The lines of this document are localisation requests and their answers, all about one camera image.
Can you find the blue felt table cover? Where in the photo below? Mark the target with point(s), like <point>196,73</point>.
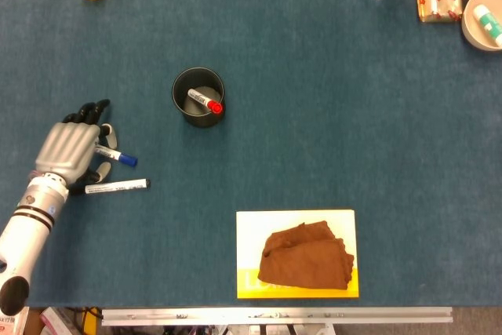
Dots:
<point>313,115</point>

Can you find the brown folded cloth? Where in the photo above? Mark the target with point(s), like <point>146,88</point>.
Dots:
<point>306,260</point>

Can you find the aluminium profile rail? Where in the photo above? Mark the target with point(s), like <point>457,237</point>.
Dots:
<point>274,316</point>

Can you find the blue-capped white marker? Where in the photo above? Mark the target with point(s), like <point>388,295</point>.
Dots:
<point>125,159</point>

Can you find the white red printed packet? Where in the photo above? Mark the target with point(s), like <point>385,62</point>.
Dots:
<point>12,323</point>

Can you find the black-capped white marker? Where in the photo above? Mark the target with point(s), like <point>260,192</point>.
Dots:
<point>117,186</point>

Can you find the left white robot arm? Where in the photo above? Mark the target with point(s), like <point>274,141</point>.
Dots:
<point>27,233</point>

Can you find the red-capped white marker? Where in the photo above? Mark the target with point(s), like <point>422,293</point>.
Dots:
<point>215,107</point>

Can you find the yellow black tool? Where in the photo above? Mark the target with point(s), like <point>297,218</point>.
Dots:
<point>90,321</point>

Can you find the beige bowl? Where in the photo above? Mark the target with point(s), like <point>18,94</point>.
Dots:
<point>476,35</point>

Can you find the black mesh pen cup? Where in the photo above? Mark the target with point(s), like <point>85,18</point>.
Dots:
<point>204,121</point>

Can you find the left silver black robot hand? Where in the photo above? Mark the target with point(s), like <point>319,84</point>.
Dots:
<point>66,150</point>

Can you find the white green glue stick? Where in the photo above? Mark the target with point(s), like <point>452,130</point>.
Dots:
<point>488,23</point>

